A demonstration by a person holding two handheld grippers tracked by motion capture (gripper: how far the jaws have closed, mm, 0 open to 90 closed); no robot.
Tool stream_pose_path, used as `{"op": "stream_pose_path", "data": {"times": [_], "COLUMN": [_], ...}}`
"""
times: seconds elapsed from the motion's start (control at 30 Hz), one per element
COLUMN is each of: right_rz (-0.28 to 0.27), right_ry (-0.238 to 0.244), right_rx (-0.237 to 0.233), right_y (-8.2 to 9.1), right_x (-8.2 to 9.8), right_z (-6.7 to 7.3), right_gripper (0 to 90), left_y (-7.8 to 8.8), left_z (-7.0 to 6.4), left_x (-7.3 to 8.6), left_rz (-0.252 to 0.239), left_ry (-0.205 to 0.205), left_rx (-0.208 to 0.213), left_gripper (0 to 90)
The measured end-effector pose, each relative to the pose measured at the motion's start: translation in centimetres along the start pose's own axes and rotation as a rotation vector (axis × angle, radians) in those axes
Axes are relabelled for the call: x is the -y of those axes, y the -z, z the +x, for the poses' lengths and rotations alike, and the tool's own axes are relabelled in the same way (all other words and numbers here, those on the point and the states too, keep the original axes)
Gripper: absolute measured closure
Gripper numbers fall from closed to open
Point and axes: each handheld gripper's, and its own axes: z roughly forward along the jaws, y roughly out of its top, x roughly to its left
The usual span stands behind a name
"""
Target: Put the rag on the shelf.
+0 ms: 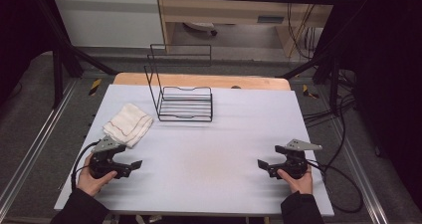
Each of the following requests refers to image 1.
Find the black metal stand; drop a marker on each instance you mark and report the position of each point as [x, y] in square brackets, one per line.
[326, 68]
[61, 61]

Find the white cloth with red stripe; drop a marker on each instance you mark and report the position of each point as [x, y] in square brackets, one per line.
[127, 124]

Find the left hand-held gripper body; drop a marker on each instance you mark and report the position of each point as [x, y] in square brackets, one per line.
[103, 161]

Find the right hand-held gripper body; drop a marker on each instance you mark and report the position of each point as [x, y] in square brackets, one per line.
[293, 162]

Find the wooden desk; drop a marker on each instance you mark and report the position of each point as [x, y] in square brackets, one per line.
[232, 11]

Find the aluminium rail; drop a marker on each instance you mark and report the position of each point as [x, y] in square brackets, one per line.
[361, 171]
[31, 154]

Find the person's right hand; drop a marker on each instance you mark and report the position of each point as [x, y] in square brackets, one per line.
[300, 182]

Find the person's left hand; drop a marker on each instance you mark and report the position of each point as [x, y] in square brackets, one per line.
[91, 182]

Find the wooden table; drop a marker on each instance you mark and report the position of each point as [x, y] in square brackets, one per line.
[199, 80]

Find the chair base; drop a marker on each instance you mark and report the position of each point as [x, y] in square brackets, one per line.
[200, 27]

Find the black curtain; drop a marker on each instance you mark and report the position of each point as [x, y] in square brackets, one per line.
[20, 28]
[388, 68]

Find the white table cover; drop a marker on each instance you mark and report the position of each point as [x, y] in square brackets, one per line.
[205, 157]

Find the white panel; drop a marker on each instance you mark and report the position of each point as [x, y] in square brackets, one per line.
[106, 21]

